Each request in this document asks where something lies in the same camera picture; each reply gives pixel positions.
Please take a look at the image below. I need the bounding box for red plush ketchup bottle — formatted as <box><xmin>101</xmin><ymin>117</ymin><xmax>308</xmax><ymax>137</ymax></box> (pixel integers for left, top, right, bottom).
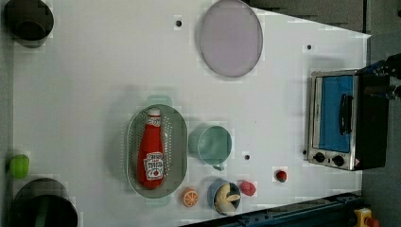
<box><xmin>136</xmin><ymin>108</ymin><xmax>165</xmax><ymax>190</ymax></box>

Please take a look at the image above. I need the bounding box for green oval strainer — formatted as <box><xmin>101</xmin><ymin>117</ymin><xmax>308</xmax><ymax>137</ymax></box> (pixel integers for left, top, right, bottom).
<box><xmin>125</xmin><ymin>95</ymin><xmax>187</xmax><ymax>205</ymax></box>

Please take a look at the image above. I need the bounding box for teal mug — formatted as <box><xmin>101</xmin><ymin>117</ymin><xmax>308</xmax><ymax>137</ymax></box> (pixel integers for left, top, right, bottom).
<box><xmin>188</xmin><ymin>124</ymin><xmax>233</xmax><ymax>171</ymax></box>

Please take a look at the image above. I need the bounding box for lilac round plate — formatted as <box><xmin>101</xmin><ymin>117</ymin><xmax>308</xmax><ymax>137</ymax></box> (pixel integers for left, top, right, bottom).
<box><xmin>200</xmin><ymin>0</ymin><xmax>263</xmax><ymax>78</ymax></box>

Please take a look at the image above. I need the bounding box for orange slice toy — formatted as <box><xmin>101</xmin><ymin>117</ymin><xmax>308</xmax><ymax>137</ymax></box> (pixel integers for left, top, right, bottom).
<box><xmin>182</xmin><ymin>187</ymin><xmax>199</xmax><ymax>207</ymax></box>

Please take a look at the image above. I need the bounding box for pink strawberry toy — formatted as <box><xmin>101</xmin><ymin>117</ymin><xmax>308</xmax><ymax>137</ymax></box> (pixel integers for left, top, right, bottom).
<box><xmin>239</xmin><ymin>181</ymin><xmax>256</xmax><ymax>197</ymax></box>

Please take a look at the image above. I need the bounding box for banana toy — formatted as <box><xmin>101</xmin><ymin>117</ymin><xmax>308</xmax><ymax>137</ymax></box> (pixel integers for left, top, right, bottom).
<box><xmin>214</xmin><ymin>183</ymin><xmax>240</xmax><ymax>216</ymax></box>

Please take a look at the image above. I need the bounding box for small red fruit toy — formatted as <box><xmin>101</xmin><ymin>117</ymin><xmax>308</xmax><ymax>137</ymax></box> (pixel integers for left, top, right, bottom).
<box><xmin>275</xmin><ymin>170</ymin><xmax>288</xmax><ymax>183</ymax></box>

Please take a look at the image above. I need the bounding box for toaster oven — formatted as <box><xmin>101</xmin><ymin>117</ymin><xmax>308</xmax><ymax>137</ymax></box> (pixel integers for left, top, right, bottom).
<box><xmin>306</xmin><ymin>70</ymin><xmax>390</xmax><ymax>171</ymax></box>

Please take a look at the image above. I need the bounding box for black cylinder bottom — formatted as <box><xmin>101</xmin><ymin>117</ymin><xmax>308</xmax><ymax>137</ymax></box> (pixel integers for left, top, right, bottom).
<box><xmin>8</xmin><ymin>178</ymin><xmax>78</xmax><ymax>227</ymax></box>

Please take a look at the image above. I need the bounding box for black cylinder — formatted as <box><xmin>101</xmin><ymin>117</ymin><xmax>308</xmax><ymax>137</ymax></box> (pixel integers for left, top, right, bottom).
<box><xmin>8</xmin><ymin>178</ymin><xmax>78</xmax><ymax>227</ymax></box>
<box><xmin>3</xmin><ymin>0</ymin><xmax>55</xmax><ymax>48</ymax></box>

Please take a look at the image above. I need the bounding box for green round toy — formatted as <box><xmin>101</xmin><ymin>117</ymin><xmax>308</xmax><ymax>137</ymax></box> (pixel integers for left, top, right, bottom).
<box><xmin>9</xmin><ymin>154</ymin><xmax>29</xmax><ymax>179</ymax></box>

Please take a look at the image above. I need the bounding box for yellow red toy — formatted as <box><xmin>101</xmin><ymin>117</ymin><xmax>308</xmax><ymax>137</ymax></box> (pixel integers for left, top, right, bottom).
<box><xmin>354</xmin><ymin>208</ymin><xmax>380</xmax><ymax>227</ymax></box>

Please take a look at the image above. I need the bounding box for black cylinder top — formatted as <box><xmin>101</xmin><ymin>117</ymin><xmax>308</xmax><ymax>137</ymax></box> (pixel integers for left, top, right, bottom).
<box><xmin>3</xmin><ymin>0</ymin><xmax>55</xmax><ymax>48</ymax></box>

